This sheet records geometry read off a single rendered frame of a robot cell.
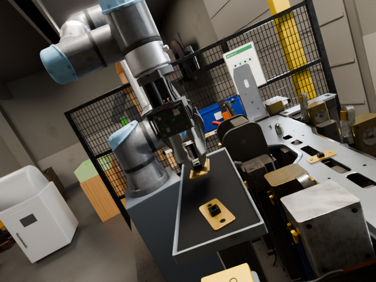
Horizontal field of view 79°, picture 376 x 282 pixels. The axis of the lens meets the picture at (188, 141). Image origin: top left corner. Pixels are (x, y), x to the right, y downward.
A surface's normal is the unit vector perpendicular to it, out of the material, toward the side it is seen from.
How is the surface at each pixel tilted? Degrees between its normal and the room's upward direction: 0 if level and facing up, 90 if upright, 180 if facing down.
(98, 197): 90
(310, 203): 0
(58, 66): 109
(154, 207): 90
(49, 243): 90
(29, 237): 90
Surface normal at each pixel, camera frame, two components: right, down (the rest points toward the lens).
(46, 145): 0.29, 0.11
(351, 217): -0.01, 0.25
